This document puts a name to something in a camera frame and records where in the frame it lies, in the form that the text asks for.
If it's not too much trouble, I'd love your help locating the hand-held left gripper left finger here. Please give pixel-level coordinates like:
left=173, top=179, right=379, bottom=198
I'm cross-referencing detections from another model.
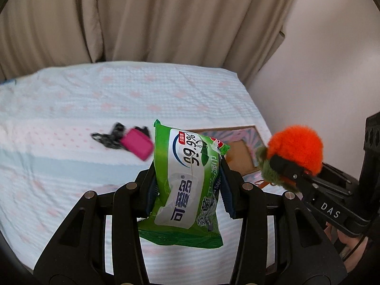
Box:
left=33, top=169, right=158, bottom=285

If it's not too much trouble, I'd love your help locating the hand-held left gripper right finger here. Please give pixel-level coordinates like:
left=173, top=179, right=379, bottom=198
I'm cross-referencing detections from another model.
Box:
left=219, top=159, right=348, bottom=285

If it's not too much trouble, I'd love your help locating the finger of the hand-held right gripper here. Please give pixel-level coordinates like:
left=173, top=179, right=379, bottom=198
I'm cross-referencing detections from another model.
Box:
left=269, top=154, right=315, bottom=195

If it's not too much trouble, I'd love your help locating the orange fluffy plush toy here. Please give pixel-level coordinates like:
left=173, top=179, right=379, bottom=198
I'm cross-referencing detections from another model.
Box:
left=256, top=124, right=325, bottom=188

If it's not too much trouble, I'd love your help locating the green wet wipes packet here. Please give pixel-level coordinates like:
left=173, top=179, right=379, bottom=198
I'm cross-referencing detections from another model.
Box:
left=138, top=119, right=231, bottom=247

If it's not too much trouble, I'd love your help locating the cardboard box with patterned flaps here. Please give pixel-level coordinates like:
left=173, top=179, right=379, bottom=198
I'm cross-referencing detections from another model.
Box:
left=182, top=125, right=271, bottom=192

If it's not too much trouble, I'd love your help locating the person's right hand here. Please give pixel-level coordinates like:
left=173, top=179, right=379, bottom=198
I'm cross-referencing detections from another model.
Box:
left=323, top=221, right=370, bottom=263

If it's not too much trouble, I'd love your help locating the light blue bed sheet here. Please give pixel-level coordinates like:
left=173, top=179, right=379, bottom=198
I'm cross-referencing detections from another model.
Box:
left=0, top=61, right=280, bottom=269

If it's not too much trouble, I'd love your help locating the beige curtain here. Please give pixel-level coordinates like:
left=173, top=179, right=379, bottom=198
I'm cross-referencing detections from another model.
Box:
left=0, top=0, right=306, bottom=85

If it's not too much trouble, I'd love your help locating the pink pouch with black strap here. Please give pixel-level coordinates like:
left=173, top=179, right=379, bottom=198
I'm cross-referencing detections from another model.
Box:
left=91, top=122, right=150, bottom=149

